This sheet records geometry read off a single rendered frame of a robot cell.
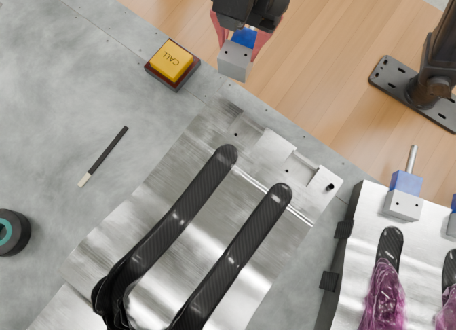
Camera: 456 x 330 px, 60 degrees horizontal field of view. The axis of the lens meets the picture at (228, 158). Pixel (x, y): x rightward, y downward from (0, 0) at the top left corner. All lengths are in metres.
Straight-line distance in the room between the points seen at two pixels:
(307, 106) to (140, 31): 0.37
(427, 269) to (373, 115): 0.30
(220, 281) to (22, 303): 0.35
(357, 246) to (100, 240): 0.40
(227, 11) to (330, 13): 0.43
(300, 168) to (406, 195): 0.17
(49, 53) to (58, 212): 0.32
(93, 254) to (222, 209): 0.20
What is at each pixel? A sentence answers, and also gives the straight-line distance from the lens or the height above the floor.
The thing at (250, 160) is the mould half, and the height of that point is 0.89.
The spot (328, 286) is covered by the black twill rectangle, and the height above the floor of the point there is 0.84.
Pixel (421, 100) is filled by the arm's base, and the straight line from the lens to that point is 0.82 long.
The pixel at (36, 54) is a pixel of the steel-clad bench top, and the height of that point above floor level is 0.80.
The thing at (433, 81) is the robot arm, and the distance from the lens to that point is 0.73.
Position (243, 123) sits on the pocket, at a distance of 0.69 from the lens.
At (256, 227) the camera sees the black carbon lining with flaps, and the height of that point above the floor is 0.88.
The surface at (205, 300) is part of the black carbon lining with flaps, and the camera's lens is 0.60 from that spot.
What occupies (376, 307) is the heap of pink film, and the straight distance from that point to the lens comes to 0.65.
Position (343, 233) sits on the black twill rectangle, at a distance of 0.70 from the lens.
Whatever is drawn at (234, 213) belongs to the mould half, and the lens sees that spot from 0.63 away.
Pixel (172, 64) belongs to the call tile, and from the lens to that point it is 0.77.
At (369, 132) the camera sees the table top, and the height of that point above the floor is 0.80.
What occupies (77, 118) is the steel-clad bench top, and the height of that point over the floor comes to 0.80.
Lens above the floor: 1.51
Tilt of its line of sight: 75 degrees down
